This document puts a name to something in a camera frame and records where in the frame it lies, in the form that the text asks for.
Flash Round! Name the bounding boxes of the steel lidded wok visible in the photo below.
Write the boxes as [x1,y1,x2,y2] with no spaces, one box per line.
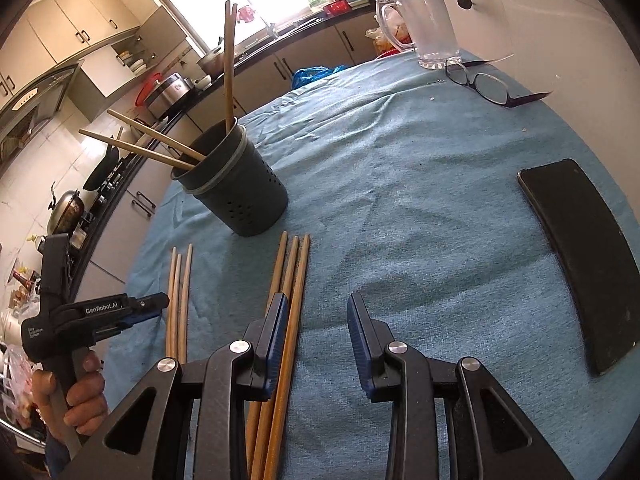
[48,182,87,234]

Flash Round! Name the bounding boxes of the black utensil holder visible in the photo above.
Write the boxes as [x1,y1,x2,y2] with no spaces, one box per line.
[170,122,290,238]

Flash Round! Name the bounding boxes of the beige lower kitchen cabinets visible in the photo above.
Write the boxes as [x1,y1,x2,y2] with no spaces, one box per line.
[74,14,382,302]

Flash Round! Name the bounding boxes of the dark sauce bottle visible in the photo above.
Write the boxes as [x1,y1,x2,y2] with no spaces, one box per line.
[10,266,42,307]

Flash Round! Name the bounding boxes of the brown cooking pot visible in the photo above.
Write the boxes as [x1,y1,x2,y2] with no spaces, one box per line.
[196,47,227,79]

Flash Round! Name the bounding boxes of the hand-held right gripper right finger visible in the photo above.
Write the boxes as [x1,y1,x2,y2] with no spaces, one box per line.
[346,291,577,480]

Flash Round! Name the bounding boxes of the beige upper wall cabinets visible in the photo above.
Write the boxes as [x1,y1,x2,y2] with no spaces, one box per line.
[0,0,142,107]

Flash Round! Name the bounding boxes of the person's left hand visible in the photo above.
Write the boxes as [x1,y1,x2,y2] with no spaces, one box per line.
[32,350,109,436]

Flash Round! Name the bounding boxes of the black eyeglasses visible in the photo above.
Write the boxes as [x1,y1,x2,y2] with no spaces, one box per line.
[444,57,554,109]

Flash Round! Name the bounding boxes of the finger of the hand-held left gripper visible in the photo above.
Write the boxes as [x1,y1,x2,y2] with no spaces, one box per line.
[119,292,171,333]

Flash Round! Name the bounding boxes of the steel rice cooker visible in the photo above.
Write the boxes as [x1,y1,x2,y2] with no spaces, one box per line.
[145,72,194,117]

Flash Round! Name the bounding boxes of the open wall cabinet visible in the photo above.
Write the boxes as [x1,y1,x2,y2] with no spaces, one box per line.
[79,7,192,87]

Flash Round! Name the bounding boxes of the range hood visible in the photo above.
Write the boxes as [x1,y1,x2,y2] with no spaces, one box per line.
[0,62,84,162]

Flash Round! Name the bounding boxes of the gas stove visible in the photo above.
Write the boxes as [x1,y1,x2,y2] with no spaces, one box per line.
[70,157,168,241]

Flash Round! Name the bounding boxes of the pink plastic bag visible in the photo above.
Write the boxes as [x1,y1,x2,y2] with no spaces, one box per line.
[365,24,417,57]

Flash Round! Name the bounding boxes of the red plastic basin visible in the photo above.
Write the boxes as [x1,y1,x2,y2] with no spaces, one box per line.
[135,72,164,109]

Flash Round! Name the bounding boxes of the blue plastic bag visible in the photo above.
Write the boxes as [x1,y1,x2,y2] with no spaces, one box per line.
[291,64,354,90]

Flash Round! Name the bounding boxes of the black frying wok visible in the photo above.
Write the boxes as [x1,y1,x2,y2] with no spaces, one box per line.
[82,127,124,192]

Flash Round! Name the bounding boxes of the blue terry cloth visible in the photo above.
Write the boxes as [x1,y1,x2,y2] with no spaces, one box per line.
[102,47,640,480]

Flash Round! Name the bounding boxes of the black kitchen countertop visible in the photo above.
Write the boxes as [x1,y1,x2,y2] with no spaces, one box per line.
[60,7,381,281]

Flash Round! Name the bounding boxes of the black smartphone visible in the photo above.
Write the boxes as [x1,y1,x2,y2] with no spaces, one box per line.
[517,158,640,378]

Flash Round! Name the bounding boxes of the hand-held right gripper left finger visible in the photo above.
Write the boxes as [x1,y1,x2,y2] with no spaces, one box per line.
[59,291,291,480]

